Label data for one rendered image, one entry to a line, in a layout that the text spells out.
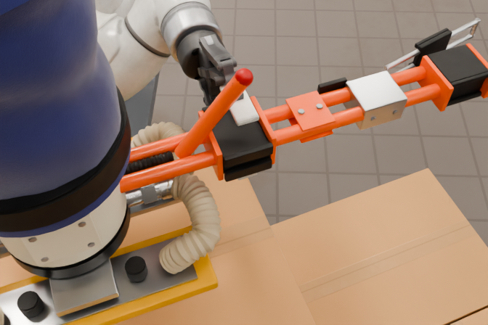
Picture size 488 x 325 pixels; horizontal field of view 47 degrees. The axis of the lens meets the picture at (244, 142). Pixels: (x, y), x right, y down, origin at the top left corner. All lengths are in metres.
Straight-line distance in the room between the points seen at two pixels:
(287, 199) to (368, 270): 0.78
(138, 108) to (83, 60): 0.97
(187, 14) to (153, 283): 0.41
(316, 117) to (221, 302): 0.37
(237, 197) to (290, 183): 1.17
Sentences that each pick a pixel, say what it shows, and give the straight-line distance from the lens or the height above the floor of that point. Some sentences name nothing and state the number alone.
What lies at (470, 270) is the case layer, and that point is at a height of 0.54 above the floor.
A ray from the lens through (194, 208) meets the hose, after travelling 0.77.
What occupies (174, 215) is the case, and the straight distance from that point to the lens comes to 1.06.
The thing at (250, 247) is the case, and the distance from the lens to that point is 1.02.
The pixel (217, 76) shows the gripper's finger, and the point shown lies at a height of 1.31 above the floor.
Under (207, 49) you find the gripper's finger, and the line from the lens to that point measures 0.80.
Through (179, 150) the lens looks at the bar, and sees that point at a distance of 0.76.
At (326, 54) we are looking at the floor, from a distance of 2.72.
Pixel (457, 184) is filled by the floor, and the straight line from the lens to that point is 2.37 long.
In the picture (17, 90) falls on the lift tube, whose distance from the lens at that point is 0.49.
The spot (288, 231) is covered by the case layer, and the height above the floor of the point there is 0.54.
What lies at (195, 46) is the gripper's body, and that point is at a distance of 0.86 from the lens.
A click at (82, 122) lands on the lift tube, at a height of 1.44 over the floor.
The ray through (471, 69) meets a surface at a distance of 0.90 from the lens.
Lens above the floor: 1.85
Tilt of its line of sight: 52 degrees down
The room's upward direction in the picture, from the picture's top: straight up
